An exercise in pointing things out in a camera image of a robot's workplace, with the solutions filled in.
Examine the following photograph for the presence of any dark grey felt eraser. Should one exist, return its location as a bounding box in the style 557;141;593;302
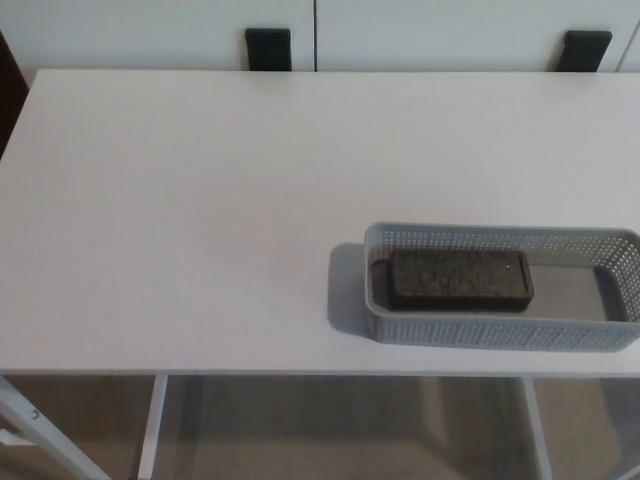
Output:
386;248;536;314

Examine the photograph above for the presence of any grey perforated plastic basket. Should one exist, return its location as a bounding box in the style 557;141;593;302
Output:
362;221;640;352

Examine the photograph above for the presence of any white cabinet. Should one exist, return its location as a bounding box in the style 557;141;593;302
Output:
0;0;640;74

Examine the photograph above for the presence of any dark brown wooden panel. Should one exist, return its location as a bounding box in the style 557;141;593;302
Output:
0;28;31;162

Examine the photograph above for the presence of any black cabinet handle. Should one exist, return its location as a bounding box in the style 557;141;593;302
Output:
555;30;614;73
244;27;293;73

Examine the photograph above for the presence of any white desk left leg frame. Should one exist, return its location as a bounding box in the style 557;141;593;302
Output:
0;374;169;480

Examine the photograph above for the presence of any white desk leg frame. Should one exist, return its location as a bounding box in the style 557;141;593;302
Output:
0;374;169;480
521;375;554;480

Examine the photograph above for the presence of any white desk right leg frame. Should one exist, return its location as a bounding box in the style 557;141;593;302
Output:
521;375;554;480

